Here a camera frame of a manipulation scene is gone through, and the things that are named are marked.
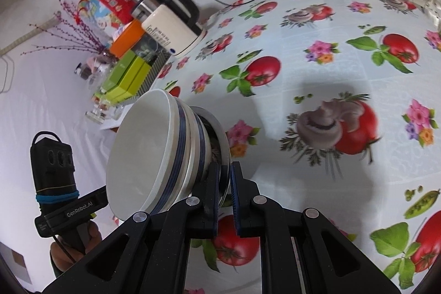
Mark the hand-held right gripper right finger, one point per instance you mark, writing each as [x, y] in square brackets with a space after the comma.
[235, 204]

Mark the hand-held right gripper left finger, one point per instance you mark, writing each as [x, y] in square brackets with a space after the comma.
[216, 211]

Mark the stainless steel bowl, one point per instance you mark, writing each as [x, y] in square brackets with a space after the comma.
[222, 142]

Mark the white bowl blue stripe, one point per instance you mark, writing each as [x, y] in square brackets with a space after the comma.
[137, 156]
[196, 149]

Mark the person's left hand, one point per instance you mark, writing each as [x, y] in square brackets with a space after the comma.
[60, 256]

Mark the clear glass mug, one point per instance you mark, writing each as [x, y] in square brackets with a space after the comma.
[98, 115]

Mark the lime green flat box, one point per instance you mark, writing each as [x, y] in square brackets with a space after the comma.
[131, 90]
[137, 68]

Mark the dark green flat box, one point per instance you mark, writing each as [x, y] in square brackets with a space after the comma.
[119, 72]

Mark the purple decorative branches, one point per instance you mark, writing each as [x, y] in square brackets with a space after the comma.
[75, 35]

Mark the zigzag patterned box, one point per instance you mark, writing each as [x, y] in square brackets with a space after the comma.
[158, 70]

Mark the orange flat box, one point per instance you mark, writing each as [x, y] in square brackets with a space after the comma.
[125, 39]

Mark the floral vegetable printed tablecloth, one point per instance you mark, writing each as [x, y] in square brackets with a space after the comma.
[327, 66]

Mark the red cartoon printed box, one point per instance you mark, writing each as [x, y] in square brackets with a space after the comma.
[103, 1]

